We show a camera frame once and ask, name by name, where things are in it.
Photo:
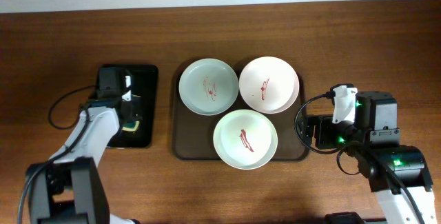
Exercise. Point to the pale green dirty plate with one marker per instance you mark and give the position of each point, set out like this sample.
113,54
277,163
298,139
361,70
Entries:
208,87

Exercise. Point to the white plate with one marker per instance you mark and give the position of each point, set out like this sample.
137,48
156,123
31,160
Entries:
245,139

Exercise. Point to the pink dirty plate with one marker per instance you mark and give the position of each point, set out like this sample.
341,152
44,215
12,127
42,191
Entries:
269,85

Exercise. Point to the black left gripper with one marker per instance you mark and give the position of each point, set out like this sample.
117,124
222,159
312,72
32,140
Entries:
129,114

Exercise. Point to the yellow green sponge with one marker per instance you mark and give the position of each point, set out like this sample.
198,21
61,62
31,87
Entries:
131,126

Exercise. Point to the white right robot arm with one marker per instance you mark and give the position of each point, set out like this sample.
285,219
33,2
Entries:
364,126

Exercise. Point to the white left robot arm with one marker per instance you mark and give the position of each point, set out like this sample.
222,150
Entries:
67,187

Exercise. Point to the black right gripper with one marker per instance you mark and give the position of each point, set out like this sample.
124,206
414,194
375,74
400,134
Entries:
311,131

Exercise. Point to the dark brown serving tray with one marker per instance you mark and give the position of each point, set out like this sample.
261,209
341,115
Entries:
192,133

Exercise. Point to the black sponge tray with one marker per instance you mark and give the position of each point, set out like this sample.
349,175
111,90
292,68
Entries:
146,89

